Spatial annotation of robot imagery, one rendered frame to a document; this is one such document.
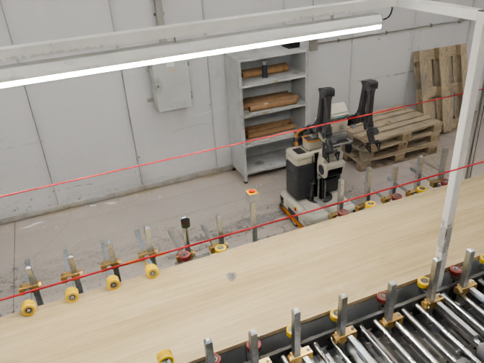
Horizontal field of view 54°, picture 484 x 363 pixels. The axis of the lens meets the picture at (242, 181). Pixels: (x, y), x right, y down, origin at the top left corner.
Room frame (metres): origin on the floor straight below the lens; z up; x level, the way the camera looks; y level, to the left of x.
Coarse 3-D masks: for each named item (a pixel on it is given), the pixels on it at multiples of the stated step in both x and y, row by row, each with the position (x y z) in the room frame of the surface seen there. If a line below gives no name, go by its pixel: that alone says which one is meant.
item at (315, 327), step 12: (444, 276) 2.40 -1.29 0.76; (408, 288) 2.29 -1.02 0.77; (372, 300) 2.19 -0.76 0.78; (396, 300) 2.26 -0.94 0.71; (348, 312) 2.13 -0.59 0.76; (360, 312) 2.16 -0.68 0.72; (372, 312) 2.20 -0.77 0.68; (312, 324) 2.04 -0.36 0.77; (324, 324) 2.07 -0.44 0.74; (276, 336) 1.96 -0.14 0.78; (300, 336) 2.01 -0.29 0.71; (240, 348) 1.88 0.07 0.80; (264, 348) 1.93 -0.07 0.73; (276, 348) 1.95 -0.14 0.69; (204, 360) 1.80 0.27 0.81; (228, 360) 1.85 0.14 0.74; (240, 360) 1.87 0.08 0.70
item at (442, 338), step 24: (480, 288) 2.31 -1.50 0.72; (384, 312) 2.04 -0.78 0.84; (432, 312) 2.13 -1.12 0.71; (312, 336) 1.89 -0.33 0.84; (360, 336) 1.98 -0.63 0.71; (384, 336) 1.97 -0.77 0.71; (456, 336) 1.93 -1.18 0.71; (480, 336) 2.02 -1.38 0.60; (336, 360) 1.82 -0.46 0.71; (360, 360) 1.81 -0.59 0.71; (384, 360) 1.89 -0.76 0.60; (480, 360) 1.76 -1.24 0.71
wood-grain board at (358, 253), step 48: (432, 192) 3.23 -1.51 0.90; (480, 192) 3.18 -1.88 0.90; (288, 240) 2.72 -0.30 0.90; (336, 240) 2.68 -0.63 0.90; (384, 240) 2.65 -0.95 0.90; (432, 240) 2.61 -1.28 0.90; (480, 240) 2.58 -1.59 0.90; (144, 288) 2.31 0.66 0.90; (192, 288) 2.28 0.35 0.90; (240, 288) 2.25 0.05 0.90; (288, 288) 2.22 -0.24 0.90; (336, 288) 2.19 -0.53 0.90; (384, 288) 2.17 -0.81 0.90; (0, 336) 1.98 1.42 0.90; (48, 336) 1.95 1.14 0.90; (96, 336) 1.93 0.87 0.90; (144, 336) 1.91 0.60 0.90; (192, 336) 1.88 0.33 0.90; (240, 336) 1.86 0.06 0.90
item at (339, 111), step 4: (332, 104) 4.07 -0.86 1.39; (336, 104) 4.08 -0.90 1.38; (340, 104) 4.09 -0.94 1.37; (344, 104) 4.10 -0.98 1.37; (332, 108) 4.04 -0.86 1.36; (336, 108) 4.05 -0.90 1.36; (340, 108) 4.06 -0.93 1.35; (344, 108) 4.07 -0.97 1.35; (332, 112) 4.01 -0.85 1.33; (336, 112) 4.02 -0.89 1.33; (340, 112) 4.03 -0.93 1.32; (344, 112) 4.04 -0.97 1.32; (348, 112) 4.04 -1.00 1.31; (332, 116) 3.98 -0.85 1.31; (336, 116) 3.99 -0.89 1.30; (340, 116) 4.01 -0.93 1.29; (344, 116) 4.04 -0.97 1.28; (332, 120) 4.03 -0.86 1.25; (336, 120) 4.06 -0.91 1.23
